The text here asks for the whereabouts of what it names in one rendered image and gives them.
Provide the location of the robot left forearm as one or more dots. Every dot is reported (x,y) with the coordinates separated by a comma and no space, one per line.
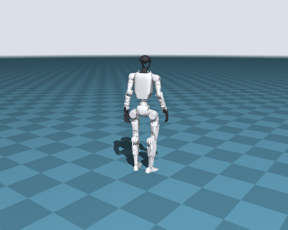
(127,101)

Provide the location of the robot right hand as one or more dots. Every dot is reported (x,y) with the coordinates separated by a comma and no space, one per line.
(166,113)

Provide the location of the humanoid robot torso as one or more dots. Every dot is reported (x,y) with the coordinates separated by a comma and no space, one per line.
(143,88)

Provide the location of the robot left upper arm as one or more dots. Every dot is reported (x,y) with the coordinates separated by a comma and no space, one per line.
(130,84)

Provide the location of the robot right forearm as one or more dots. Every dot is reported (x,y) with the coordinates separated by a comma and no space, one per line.
(162,102)

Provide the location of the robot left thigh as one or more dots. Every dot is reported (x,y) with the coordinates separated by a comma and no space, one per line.
(135,121)

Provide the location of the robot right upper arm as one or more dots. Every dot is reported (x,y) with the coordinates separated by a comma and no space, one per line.
(156,79)

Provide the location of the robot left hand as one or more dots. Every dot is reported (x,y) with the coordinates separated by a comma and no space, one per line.
(126,116)

